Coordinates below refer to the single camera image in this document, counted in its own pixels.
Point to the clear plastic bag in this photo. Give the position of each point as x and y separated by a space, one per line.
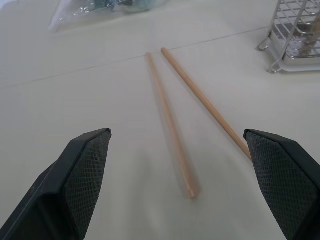
100 11

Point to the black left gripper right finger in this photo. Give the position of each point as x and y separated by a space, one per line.
282 185

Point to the wooden chopstick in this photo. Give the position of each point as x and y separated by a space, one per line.
170 122
200 96

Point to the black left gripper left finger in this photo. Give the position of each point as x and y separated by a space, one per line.
62 187

